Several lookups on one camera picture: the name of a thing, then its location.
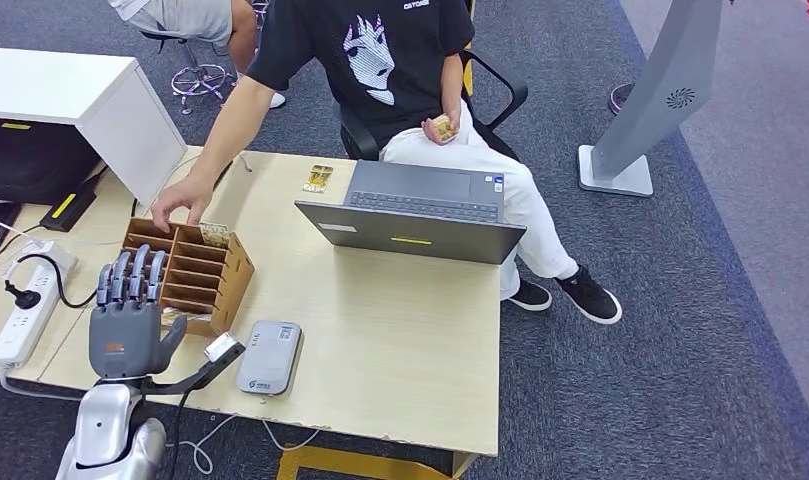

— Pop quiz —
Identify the person's right hand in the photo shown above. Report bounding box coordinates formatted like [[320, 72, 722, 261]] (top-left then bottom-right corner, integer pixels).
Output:
[[150, 177, 214, 233]]

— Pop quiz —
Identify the person's left hand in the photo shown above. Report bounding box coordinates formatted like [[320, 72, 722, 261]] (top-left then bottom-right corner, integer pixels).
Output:
[[421, 112, 462, 146]]

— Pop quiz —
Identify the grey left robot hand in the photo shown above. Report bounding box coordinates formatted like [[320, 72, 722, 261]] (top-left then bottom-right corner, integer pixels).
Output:
[[89, 245, 188, 380]]

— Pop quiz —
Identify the cardboard slotted organizer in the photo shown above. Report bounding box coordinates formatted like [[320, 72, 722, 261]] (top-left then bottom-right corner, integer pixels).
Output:
[[122, 217, 256, 338]]

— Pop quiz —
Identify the person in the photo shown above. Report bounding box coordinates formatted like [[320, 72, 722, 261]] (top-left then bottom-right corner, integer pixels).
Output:
[[150, 0, 624, 326], [107, 0, 287, 111]]

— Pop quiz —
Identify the grey card reader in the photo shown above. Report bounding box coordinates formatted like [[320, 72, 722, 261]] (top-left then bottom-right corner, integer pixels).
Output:
[[236, 320, 303, 397]]

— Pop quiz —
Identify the black smartphone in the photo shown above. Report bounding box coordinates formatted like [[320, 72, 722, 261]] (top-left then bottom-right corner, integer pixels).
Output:
[[211, 158, 235, 192]]

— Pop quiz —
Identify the black office chair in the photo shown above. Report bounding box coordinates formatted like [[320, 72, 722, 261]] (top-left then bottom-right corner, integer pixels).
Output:
[[339, 49, 530, 164]]

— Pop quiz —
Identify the white power strip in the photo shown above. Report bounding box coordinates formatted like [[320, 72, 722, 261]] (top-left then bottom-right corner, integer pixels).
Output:
[[0, 263, 87, 402]]

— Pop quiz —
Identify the grey laptop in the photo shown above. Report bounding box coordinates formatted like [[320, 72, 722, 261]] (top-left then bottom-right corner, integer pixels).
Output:
[[295, 160, 528, 266]]

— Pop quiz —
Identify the black device with yellow label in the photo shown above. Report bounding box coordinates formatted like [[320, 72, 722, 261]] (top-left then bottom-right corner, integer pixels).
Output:
[[39, 178, 101, 233]]

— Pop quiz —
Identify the white cabinet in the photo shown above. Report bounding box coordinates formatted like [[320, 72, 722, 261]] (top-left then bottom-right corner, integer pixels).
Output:
[[0, 46, 189, 207]]

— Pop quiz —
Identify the round purple-rimmed base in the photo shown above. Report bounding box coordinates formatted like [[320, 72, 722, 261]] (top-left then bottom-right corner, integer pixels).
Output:
[[607, 82, 637, 117]]

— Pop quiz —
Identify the grey kiosk stand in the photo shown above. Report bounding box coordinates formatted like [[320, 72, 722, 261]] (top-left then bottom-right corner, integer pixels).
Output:
[[578, 0, 733, 199]]

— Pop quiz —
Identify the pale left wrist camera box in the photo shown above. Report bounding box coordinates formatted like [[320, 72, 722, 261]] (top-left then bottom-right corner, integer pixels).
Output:
[[203, 332, 240, 364]]

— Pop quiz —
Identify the black plug with cable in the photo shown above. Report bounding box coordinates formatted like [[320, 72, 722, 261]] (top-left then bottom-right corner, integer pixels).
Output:
[[5, 252, 99, 311]]

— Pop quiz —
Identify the white charger with cable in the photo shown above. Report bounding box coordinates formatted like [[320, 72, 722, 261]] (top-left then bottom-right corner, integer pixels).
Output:
[[0, 217, 79, 283]]

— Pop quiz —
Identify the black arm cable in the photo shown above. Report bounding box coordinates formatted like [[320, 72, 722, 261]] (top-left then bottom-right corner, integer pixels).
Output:
[[168, 390, 193, 480]]

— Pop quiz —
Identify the stool with purple ring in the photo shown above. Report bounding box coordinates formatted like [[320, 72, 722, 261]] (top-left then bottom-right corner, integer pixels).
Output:
[[142, 29, 236, 117]]

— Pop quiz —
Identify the yellow table frame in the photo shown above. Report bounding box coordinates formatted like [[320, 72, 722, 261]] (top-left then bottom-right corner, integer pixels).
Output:
[[276, 443, 478, 480]]

